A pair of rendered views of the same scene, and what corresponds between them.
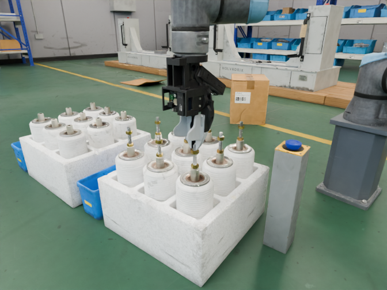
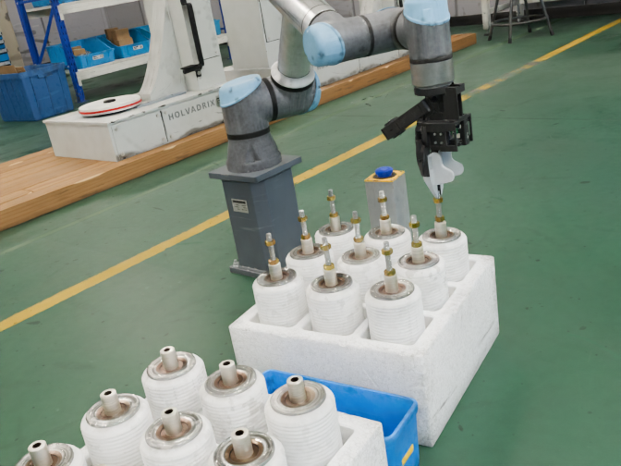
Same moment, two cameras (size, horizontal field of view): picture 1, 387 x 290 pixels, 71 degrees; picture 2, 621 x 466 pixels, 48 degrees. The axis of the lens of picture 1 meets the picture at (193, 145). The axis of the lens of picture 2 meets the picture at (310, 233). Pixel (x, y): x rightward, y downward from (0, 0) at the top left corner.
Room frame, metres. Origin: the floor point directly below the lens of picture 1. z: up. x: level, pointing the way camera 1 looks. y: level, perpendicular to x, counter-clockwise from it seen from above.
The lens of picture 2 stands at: (0.91, 1.24, 0.79)
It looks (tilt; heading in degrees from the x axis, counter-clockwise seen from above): 21 degrees down; 267
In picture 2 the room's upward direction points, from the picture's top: 10 degrees counter-clockwise
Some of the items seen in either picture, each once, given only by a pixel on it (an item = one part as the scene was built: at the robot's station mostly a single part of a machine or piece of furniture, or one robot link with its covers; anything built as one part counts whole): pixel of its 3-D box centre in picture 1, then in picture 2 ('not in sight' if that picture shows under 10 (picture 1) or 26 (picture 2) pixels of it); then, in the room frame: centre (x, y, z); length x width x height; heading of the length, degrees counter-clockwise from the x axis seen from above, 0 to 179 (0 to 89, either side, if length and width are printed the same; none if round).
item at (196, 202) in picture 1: (194, 209); (445, 277); (0.59, 0.00, 0.16); 0.10 x 0.10 x 0.18
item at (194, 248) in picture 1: (187, 196); (371, 329); (0.75, 0.02, 0.09); 0.39 x 0.39 x 0.18; 53
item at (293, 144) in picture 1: (293, 145); (383, 173); (0.64, -0.26, 0.32); 0.04 x 0.04 x 0.02
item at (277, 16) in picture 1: (288, 14); not in sight; (5.84, -1.85, 0.89); 0.50 x 0.38 x 0.21; 134
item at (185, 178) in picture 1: (194, 178); (441, 235); (0.59, 0.00, 0.25); 0.08 x 0.08 x 0.01
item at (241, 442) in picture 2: (54, 123); (242, 444); (0.99, 0.54, 0.26); 0.02 x 0.02 x 0.03
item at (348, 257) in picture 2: (186, 151); (360, 256); (0.75, 0.02, 0.25); 0.08 x 0.08 x 0.01
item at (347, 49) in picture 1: (359, 46); not in sight; (4.85, -2.80, 0.36); 0.50 x 0.38 x 0.21; 135
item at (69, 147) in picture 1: (75, 156); (309, 453); (0.92, 0.44, 0.16); 0.10 x 0.10 x 0.18
